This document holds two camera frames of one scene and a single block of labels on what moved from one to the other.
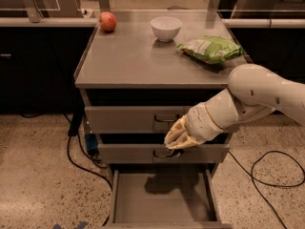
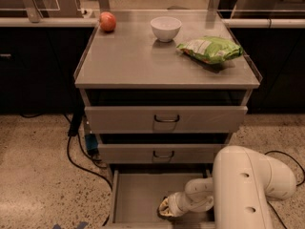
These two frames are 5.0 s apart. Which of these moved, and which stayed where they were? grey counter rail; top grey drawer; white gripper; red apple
Moved: white gripper
Stayed: grey counter rail; top grey drawer; red apple
